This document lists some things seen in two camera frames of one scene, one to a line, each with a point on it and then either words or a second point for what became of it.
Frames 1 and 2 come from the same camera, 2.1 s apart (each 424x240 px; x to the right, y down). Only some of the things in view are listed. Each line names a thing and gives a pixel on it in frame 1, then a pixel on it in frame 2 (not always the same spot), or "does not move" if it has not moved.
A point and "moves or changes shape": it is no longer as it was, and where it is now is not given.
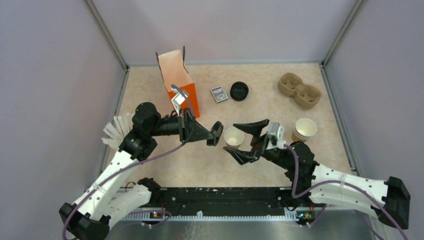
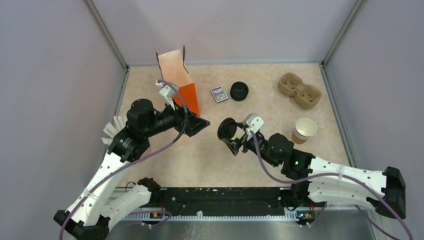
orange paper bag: (175, 72) does not move
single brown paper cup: (233, 137) moves or changes shape
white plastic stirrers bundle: (114, 132) does not move
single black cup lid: (217, 130) to (227, 128)
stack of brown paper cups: (304, 129) does not move
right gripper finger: (242, 157) to (234, 144)
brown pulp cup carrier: (306, 96) does not move
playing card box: (219, 94) does not move
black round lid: (239, 91) does not move
